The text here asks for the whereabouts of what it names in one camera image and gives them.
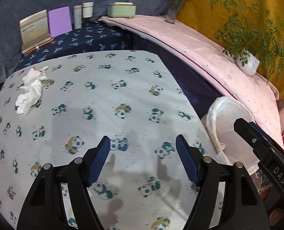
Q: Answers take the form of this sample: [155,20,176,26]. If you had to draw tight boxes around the crumpled white tissue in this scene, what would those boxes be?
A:
[15,66,49,115]

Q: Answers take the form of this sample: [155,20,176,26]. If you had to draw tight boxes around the beige gold gift box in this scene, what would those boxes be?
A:
[19,10,52,55]

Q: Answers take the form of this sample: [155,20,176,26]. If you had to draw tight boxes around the navy floral cloth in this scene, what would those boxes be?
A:
[16,22,134,71]

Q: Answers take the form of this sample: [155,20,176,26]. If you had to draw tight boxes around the white trash bin with liner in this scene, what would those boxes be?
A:
[201,96,258,175]

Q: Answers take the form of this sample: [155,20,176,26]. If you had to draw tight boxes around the white pot green plant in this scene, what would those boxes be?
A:
[210,0,284,78]

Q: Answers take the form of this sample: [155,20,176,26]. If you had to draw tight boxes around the purple card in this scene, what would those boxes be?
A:
[48,6,72,37]

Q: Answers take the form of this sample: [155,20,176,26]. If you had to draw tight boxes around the panda print tablecloth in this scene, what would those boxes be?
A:
[0,50,215,229]

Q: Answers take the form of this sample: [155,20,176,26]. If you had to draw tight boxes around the mint green tissue box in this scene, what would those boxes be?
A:
[107,2,137,18]

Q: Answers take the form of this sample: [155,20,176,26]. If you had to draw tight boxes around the white tall tube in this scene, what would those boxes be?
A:
[73,5,82,29]

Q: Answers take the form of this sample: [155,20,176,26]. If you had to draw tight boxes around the person's right hand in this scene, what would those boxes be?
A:
[259,185,284,227]

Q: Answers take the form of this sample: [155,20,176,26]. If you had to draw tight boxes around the yellow blanket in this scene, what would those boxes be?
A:
[175,0,284,101]

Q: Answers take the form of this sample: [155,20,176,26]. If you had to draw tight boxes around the white round jar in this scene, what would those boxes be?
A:
[82,2,94,18]

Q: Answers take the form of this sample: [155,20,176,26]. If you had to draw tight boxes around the pink bed sheet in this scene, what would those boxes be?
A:
[100,15,283,146]

